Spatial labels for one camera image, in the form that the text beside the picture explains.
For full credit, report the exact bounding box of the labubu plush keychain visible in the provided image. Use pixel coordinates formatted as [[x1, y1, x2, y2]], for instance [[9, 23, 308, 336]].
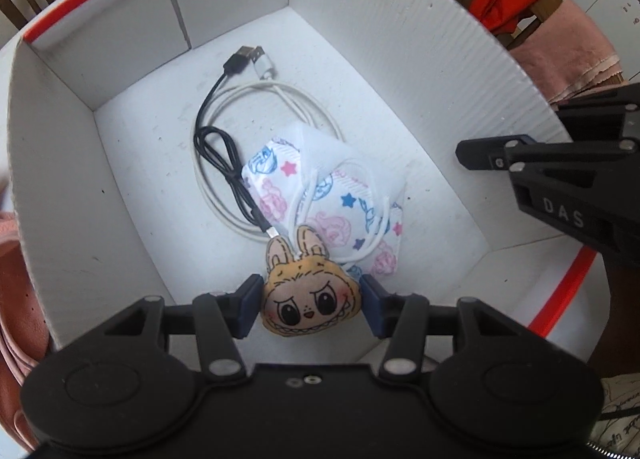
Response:
[[262, 225, 362, 338]]

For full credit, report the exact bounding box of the white usb cable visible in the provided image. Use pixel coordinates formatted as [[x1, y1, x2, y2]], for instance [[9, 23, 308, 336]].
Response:
[[193, 44, 346, 241]]

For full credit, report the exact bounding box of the printed face mask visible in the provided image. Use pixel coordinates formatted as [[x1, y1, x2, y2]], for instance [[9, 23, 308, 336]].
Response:
[[242, 123, 406, 278]]

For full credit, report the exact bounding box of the black usb cable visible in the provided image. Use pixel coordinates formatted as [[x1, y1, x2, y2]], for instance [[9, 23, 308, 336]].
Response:
[[192, 44, 284, 240]]

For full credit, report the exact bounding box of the red white shoe box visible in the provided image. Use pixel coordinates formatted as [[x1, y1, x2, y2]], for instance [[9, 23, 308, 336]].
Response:
[[1, 0, 608, 358]]

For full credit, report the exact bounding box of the pink fleece cloth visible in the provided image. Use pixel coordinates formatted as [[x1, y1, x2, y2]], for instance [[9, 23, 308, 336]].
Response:
[[1, 212, 50, 451]]

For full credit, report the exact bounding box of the pink towel on chair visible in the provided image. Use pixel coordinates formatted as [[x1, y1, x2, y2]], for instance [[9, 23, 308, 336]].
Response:
[[511, 0, 625, 104]]

